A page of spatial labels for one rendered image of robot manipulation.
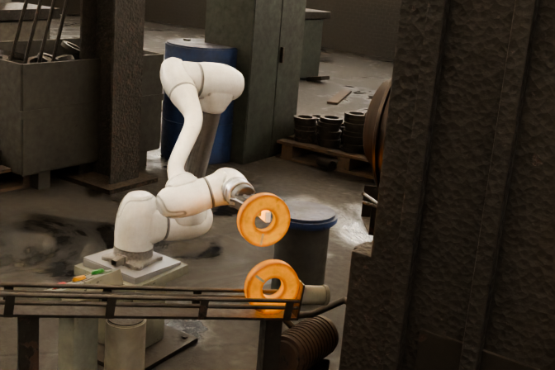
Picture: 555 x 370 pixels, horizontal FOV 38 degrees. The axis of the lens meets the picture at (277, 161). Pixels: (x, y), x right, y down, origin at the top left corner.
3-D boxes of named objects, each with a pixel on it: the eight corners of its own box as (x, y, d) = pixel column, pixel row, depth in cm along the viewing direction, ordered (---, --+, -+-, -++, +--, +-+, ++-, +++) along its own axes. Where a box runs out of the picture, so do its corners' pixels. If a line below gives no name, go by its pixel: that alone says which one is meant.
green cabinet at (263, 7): (197, 153, 637) (208, -41, 599) (250, 140, 694) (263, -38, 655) (245, 165, 612) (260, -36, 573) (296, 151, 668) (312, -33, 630)
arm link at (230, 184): (221, 205, 251) (227, 210, 246) (223, 177, 249) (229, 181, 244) (249, 204, 255) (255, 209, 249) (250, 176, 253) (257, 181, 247)
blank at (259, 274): (275, 324, 225) (271, 319, 228) (310, 282, 225) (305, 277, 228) (235, 296, 218) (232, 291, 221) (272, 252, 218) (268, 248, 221)
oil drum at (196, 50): (249, 156, 639) (258, 45, 616) (201, 169, 591) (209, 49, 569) (193, 142, 671) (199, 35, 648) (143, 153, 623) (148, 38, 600)
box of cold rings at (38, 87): (79, 138, 652) (81, 30, 630) (161, 163, 600) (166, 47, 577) (-61, 162, 556) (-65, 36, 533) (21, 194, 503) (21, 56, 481)
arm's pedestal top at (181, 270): (73, 274, 316) (73, 265, 315) (129, 253, 342) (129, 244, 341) (135, 298, 300) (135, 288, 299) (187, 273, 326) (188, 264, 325)
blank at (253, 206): (296, 197, 229) (291, 194, 232) (244, 192, 223) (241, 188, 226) (285, 249, 231) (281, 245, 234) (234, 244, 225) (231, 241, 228)
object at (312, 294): (328, 309, 228) (332, 290, 227) (299, 309, 225) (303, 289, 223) (320, 300, 233) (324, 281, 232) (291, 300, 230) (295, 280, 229)
